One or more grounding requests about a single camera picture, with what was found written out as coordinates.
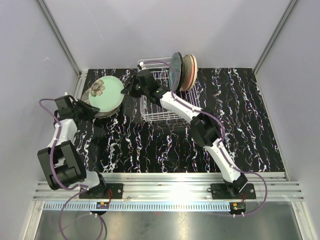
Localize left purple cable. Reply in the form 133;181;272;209
39;97;108;240

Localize purple cable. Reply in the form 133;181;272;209
142;60;268;216
39;97;108;240

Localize aluminium frame post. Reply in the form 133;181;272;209
35;0;82;78
253;0;300;75

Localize green plate with flower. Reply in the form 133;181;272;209
88;75;124;112

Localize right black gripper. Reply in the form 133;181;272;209
120;76;148;99

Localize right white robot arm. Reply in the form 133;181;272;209
121;69;248;199

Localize dark striped rim plate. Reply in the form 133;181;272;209
168;52;183;92

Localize white slotted cable duct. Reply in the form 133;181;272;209
44;201;246;212

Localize dark plates under green plate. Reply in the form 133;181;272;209
80;89;121;119

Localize white wire dish rack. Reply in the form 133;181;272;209
138;57;201;123

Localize orange cream leaf plate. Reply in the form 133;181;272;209
189;54;198;90

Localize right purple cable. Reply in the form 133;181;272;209
142;60;268;216

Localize aluminium mounting rail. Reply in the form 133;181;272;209
32;172;305;203

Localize left aluminium frame post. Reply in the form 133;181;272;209
35;0;82;78

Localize right aluminium frame post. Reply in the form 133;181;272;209
253;0;300;75

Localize pink cream branch plate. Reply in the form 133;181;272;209
180;54;193;91

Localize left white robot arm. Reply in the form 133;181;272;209
37;94;108;199

